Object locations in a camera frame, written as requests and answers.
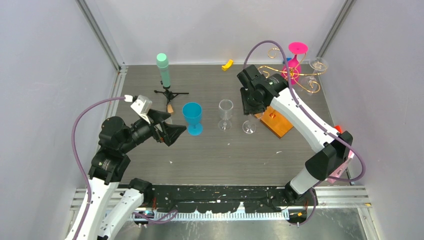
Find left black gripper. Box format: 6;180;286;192
120;108;186;152

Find red small block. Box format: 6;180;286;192
334;125;343;134

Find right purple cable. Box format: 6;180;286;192
242;40;367;183

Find pink wine glass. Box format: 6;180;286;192
288;42;309;86

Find yellow curved block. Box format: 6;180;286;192
221;59;234;72

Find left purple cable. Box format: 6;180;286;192
71;96;127;240

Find small wooden blocks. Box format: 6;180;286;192
166;104;174;115

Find purple cable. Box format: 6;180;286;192
71;96;127;240
242;40;367;183

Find black front rail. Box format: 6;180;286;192
141;185;295;214

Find pink dustpan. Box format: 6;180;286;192
326;150;355;184

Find orange wooden rack base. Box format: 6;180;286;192
260;106;294;139

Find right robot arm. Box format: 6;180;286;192
237;65;353;205

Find black tripod stand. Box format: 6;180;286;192
154;87;189;106

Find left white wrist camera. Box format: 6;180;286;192
124;94;153;124

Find mint green microphone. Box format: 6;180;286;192
156;53;171;89

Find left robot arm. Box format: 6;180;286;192
66;109;187;240

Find clear plain wine glass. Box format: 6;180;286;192
218;99;234;132

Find blue wine glass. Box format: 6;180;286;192
182;102;203;136

